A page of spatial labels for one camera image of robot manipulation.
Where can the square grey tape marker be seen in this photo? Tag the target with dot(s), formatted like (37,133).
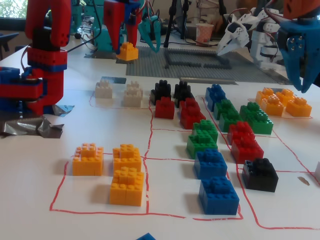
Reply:
(118,80)

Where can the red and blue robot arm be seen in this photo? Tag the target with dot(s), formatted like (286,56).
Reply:
(50,20)

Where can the person hand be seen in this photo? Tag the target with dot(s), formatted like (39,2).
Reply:
(218,23)

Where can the black lego block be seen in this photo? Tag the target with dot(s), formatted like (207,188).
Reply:
(162,85)
(165,93)
(183,84)
(183,93)
(261,177)

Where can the red lego block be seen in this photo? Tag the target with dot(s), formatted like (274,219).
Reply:
(246,152)
(192,120)
(188,103)
(240,131)
(164,110)

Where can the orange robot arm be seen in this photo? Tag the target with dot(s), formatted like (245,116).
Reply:
(300,8)

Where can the small brown scrap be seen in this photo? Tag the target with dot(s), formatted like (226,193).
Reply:
(303,181)

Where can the crumpled silver duct tape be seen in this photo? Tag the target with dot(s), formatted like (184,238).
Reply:
(25,127)

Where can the dotted paper cup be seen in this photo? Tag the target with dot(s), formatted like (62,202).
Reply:
(204,33)

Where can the green lego block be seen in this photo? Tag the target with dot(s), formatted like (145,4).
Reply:
(206,127)
(261,126)
(248,108)
(200,147)
(231,123)
(222,107)

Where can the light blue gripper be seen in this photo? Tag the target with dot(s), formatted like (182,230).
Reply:
(290,40)

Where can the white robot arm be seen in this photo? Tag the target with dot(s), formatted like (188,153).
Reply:
(260,47)

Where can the dark grey brick frame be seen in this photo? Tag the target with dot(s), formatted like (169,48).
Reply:
(168,58)

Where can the grey lego baseplate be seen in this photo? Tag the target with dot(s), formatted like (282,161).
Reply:
(150,67)

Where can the black stand pole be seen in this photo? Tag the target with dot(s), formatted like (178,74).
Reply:
(221,6)

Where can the red blue gripper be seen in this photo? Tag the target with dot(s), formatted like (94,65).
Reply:
(115,15)

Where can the dark blue chair part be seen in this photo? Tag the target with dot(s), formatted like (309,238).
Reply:
(8,37)

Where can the blue lego block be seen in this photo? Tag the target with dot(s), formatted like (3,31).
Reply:
(217,88)
(210,98)
(218,200)
(146,237)
(210,165)

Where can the yellow lego block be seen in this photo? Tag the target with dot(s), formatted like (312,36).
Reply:
(298,110)
(273,108)
(127,156)
(287,94)
(126,192)
(127,53)
(262,96)
(87,165)

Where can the black tripod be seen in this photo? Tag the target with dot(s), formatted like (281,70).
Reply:
(170,25)

